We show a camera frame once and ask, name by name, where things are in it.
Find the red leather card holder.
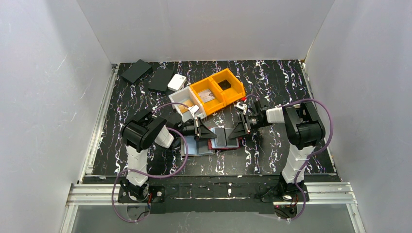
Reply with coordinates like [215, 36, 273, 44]
[208, 127, 240, 150]

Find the orange bin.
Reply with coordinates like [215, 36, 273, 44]
[190, 77, 226, 116]
[210, 68, 246, 105]

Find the white small box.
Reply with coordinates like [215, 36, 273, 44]
[167, 74, 187, 92]

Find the white plastic bin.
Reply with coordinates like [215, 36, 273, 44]
[169, 86, 207, 122]

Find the grey card holder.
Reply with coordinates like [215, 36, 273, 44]
[184, 136, 215, 156]

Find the black flat box left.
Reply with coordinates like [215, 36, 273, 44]
[120, 59, 152, 84]

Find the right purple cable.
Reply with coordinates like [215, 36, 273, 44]
[244, 94, 334, 221]

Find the orange bin middle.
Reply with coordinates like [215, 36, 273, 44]
[190, 77, 226, 116]

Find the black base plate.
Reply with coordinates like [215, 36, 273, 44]
[114, 175, 309, 216]

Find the black card in bin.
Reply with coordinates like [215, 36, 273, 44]
[218, 80, 232, 91]

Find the aluminium rail frame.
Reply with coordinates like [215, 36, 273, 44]
[60, 64, 365, 233]

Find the orange card in bin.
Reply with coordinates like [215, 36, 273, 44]
[178, 99, 195, 114]

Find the black flat box right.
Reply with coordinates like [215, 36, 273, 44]
[148, 67, 174, 93]

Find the orange bin right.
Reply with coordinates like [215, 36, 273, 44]
[210, 68, 246, 105]

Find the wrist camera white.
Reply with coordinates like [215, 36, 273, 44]
[188, 105, 200, 119]
[235, 97, 248, 115]

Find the black flat box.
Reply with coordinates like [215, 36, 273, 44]
[148, 67, 174, 93]
[120, 59, 152, 84]

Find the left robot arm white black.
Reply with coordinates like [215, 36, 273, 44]
[120, 109, 217, 201]

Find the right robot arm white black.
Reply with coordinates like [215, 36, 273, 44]
[228, 99, 326, 185]

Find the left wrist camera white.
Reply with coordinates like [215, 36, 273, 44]
[188, 105, 200, 119]

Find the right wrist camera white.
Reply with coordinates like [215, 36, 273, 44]
[235, 97, 248, 115]

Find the id card in bin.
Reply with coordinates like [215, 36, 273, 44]
[198, 89, 215, 103]

